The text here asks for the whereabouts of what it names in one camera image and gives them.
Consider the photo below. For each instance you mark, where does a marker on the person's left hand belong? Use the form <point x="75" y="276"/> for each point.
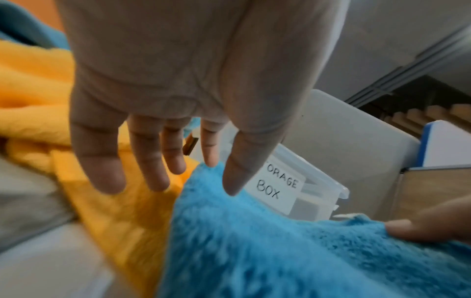
<point x="184" y="58"/>

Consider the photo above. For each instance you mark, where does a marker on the person's right hand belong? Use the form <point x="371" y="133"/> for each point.
<point x="434" y="224"/>

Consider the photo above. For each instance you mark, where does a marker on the yellow towel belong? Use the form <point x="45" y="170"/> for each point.
<point x="36" y="102"/>

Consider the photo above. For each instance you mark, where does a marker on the clear plastic storage box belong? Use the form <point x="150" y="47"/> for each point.
<point x="279" y="189"/>

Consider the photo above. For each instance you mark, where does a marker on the grey towel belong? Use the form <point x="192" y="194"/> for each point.
<point x="25" y="203"/>

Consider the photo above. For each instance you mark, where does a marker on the wooden cabinet panel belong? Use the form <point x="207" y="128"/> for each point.
<point x="430" y="189"/>

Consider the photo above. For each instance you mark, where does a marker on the white board with blue edge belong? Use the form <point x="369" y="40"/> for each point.
<point x="449" y="145"/>

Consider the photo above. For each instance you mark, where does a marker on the beige ceiling baffles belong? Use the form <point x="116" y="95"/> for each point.
<point x="434" y="115"/>

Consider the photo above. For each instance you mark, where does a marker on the grey ceiling pipe bundle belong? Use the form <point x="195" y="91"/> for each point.
<point x="401" y="78"/>

